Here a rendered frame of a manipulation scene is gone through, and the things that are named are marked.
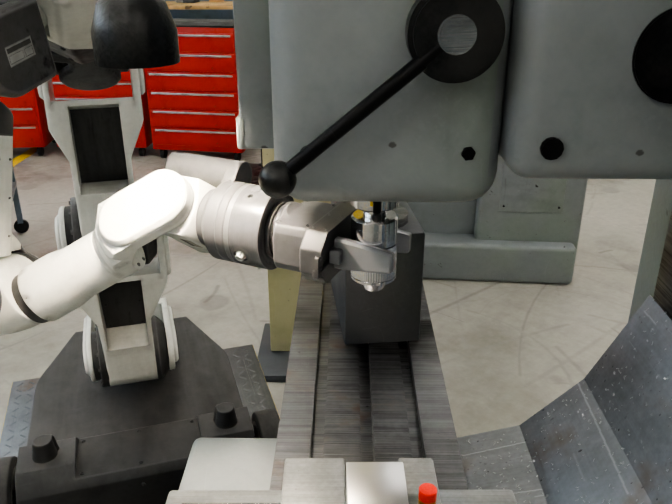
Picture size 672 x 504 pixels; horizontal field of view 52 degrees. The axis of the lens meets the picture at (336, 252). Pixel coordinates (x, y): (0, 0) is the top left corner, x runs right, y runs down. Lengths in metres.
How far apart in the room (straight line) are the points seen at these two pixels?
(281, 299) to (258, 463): 1.72
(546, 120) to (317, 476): 0.39
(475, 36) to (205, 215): 0.35
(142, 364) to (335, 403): 0.69
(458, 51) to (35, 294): 0.55
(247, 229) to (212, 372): 1.04
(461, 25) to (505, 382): 2.30
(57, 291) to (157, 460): 0.68
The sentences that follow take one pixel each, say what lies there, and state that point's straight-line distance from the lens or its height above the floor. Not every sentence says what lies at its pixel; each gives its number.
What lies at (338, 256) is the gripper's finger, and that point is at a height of 1.24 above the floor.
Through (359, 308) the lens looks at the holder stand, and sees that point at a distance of 1.06.
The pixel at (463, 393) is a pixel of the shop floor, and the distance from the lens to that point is 2.65.
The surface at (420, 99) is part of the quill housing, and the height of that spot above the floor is 1.40.
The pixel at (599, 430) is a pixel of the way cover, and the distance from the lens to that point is 0.95.
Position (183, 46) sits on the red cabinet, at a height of 0.86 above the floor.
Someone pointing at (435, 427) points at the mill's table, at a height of 0.94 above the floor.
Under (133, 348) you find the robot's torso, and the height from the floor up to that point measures 0.74.
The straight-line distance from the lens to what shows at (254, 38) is 0.63.
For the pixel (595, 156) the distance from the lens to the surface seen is 0.58.
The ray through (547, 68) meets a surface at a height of 1.43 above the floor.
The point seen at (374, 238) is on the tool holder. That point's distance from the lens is 0.67.
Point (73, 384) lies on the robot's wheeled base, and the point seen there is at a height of 0.57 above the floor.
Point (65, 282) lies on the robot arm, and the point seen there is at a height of 1.17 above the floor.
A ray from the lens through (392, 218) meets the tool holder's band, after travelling 0.68.
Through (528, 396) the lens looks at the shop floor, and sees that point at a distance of 2.69.
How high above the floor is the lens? 1.51
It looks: 24 degrees down
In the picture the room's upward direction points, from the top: straight up
